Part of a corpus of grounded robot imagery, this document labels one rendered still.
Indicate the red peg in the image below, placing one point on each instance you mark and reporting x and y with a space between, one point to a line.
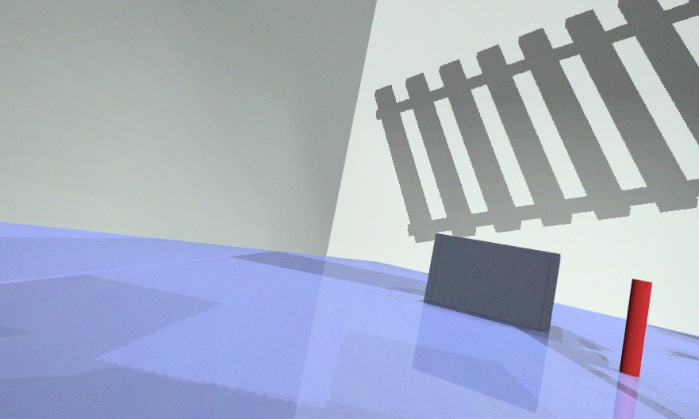
635 328

